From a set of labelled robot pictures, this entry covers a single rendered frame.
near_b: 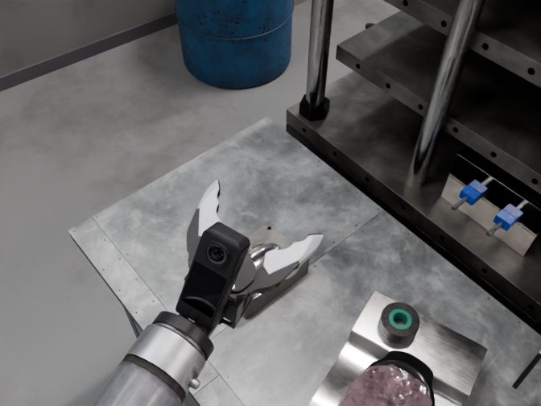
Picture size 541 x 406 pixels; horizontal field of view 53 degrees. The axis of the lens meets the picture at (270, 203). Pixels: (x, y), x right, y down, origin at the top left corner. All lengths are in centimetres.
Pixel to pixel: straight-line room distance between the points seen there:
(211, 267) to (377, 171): 114
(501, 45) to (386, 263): 58
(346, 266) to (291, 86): 188
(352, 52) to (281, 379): 92
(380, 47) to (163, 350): 127
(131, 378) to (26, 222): 219
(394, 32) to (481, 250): 68
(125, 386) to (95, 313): 179
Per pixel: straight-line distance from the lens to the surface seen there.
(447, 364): 122
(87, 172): 283
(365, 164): 166
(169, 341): 57
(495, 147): 144
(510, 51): 131
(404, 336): 118
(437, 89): 140
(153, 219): 152
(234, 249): 54
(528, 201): 146
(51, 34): 341
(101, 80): 335
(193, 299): 59
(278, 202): 153
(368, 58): 162
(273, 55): 309
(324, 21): 158
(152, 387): 56
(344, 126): 177
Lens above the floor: 198
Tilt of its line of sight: 51 degrees down
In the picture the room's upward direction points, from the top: straight up
